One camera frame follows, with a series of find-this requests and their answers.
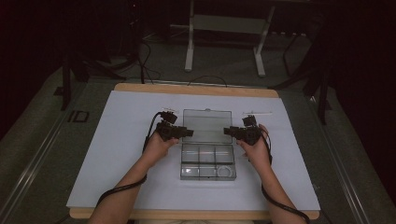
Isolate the person's left hand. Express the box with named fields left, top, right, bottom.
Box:
left=141, top=133, right=180, bottom=167

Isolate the black floor bracket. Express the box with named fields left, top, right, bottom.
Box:
left=67, top=109, right=91, bottom=123

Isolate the person's right hand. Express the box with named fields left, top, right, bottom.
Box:
left=236, top=124, right=272, bottom=175

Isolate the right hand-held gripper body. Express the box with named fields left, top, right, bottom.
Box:
left=234, top=111, right=273, bottom=147

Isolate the white metal table frame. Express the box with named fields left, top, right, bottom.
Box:
left=184, top=0, right=276, bottom=78

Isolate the black tripod pole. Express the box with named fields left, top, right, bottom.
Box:
left=125, top=0, right=148, bottom=85

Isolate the white table sheet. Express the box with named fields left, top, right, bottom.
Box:
left=65, top=90, right=321, bottom=213

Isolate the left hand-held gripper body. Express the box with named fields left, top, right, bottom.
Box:
left=155, top=107, right=183, bottom=142

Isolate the black metal stand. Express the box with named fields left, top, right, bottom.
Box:
left=269, top=12, right=333, bottom=126
left=53, top=46, right=127, bottom=112

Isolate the clear plastic compartment box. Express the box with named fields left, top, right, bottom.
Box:
left=179, top=107, right=237, bottom=182

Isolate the black floor cable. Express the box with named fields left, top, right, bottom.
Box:
left=187, top=75, right=229, bottom=88

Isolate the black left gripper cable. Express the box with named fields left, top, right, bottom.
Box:
left=95, top=111, right=171, bottom=208

